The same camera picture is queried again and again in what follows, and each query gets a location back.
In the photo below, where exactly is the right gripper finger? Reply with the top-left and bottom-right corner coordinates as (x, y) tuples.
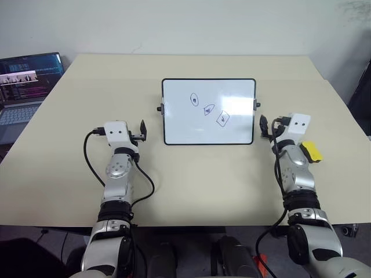
(260, 115), (270, 138)

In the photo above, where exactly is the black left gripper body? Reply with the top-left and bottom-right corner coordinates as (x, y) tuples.
(127, 130), (146, 143)

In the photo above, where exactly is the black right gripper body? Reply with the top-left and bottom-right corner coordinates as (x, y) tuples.
(262, 123), (284, 140)

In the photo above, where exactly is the yellow and black eraser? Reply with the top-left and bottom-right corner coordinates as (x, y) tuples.
(299, 140), (323, 164)

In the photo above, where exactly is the black-framed tabletop whiteboard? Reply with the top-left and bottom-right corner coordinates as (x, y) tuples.
(156, 78), (260, 146)

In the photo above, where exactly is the black caster wheel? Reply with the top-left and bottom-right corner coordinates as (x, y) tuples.
(341, 224), (359, 237)

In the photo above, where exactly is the open grey laptop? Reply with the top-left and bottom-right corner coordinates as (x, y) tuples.
(0, 52), (63, 145)

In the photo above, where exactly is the dark rounded shape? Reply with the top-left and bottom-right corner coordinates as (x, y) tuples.
(216, 235), (256, 278)

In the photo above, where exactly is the orange plastic clamp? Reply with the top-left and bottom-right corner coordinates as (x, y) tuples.
(251, 253), (268, 278)

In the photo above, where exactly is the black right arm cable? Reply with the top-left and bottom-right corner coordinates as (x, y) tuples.
(255, 115), (291, 278)

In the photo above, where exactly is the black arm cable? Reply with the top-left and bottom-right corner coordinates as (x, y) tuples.
(83, 126), (155, 208)
(255, 115), (291, 278)

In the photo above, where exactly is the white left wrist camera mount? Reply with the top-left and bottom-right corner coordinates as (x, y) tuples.
(103, 120), (130, 149)

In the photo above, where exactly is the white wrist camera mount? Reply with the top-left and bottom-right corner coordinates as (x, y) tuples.
(281, 112), (312, 143)
(103, 120), (130, 149)

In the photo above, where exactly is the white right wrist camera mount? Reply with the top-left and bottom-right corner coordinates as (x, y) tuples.
(281, 112), (312, 143)

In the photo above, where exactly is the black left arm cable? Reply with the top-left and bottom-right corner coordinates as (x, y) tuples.
(83, 126), (155, 208)

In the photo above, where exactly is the black table frame bar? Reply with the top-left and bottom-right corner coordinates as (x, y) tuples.
(49, 225), (227, 236)

